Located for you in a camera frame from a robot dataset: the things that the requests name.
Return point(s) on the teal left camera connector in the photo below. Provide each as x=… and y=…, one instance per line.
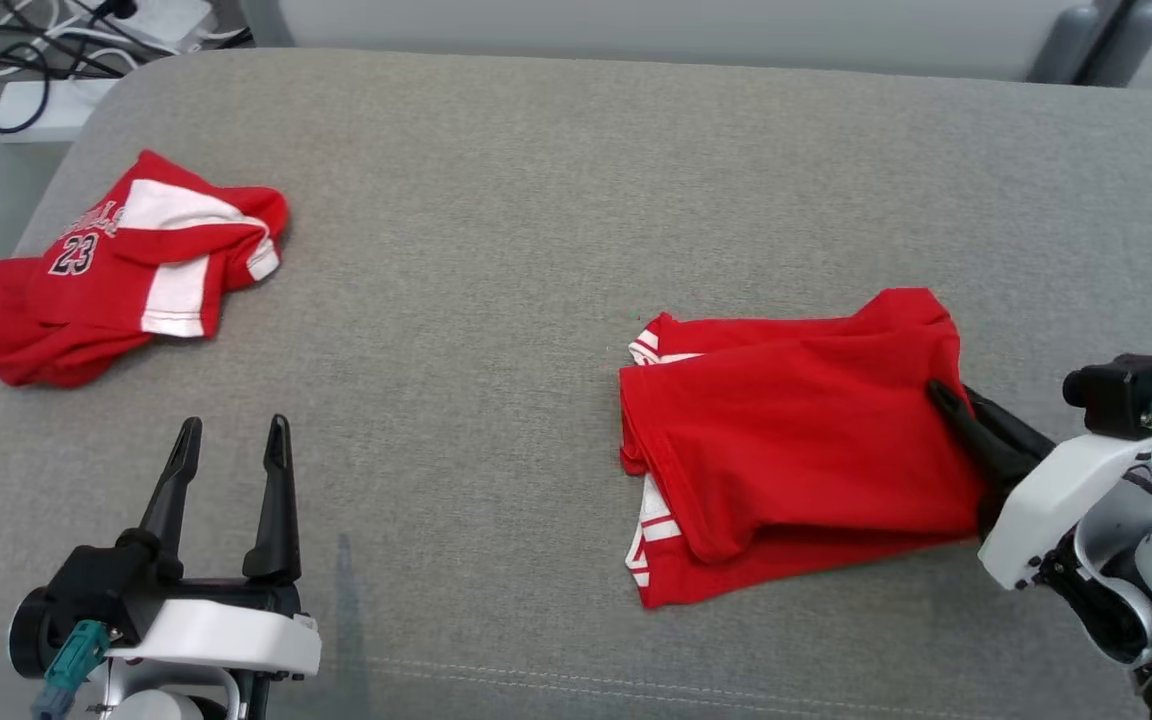
x=71, y=660

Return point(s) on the white power strip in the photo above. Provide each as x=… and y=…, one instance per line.
x=171, y=20
x=61, y=110

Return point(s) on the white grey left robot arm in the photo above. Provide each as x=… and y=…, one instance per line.
x=161, y=705

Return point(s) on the red shorts with number 23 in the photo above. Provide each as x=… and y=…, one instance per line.
x=46, y=310

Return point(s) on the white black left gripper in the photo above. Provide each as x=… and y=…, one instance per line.
x=226, y=635

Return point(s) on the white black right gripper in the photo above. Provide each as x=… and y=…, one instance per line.
x=1056, y=490

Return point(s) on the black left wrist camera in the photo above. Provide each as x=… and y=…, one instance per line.
x=86, y=590

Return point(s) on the black power plug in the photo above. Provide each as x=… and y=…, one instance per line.
x=116, y=8

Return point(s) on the red white-striped jersey shirt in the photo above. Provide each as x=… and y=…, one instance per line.
x=786, y=430

